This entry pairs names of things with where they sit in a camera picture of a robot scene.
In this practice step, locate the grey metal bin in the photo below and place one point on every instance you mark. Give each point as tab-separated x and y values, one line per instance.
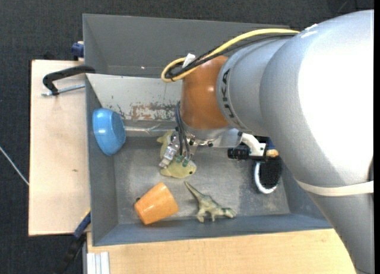
213	186

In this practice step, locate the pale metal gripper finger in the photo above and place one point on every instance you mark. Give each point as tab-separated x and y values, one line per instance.
168	154
174	141

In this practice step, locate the blue bowl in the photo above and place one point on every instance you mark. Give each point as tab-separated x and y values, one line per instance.
107	131

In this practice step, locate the black cylinder on white bracket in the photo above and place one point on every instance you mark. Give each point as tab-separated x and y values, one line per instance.
240	152

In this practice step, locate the orange cup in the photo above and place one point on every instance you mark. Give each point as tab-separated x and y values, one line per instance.
155	204

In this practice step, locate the green toy dinosaur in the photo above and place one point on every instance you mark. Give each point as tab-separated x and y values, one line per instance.
211	206

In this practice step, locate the pale wood flat board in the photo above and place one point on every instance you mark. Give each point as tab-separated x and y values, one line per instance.
58	148

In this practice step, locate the yellow toy fish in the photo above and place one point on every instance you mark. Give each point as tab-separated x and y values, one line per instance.
178	171

